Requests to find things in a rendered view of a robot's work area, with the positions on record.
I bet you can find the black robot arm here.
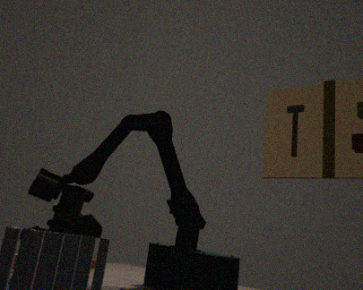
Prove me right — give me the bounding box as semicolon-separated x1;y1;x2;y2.
28;110;206;252

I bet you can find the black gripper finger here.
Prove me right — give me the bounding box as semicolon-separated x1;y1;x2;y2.
61;226;81;235

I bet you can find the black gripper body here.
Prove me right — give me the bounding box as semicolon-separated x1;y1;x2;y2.
28;200;102;238

